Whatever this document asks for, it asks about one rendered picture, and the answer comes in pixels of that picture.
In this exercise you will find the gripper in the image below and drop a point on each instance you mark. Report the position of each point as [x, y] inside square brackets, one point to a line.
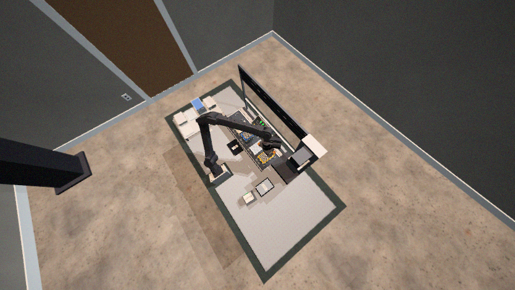
[268, 152]

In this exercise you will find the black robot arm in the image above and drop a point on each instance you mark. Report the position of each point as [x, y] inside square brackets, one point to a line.
[215, 118]

